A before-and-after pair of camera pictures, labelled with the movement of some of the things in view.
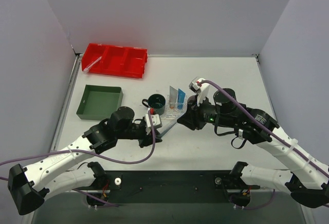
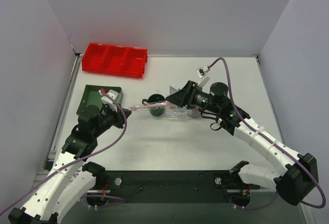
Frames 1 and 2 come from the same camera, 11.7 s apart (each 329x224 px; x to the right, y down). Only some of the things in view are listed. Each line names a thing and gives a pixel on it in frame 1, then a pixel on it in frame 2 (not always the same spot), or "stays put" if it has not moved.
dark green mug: [157, 101] stays put
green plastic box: [99, 102] stays put
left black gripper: [145, 141] to [120, 117]
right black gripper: [192, 116] to [189, 94]
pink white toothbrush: [88, 67] to [167, 103]
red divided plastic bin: [116, 60] stays put
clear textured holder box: [176, 106] stays put
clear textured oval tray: [172, 114] stays put
